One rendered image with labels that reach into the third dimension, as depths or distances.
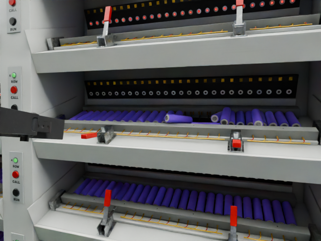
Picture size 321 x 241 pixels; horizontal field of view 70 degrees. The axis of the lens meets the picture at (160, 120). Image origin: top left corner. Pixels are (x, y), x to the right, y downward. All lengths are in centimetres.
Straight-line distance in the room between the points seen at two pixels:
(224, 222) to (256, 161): 16
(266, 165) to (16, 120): 37
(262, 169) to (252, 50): 20
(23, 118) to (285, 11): 56
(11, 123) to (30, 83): 34
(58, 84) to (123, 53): 25
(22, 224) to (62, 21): 52
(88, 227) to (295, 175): 44
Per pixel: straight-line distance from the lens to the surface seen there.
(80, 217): 63
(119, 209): 59
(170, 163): 45
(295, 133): 47
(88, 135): 45
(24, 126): 28
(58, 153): 57
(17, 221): 69
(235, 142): 36
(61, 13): 72
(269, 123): 51
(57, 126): 36
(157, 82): 60
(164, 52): 45
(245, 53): 43
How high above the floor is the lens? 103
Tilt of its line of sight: 3 degrees down
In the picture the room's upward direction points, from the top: 1 degrees clockwise
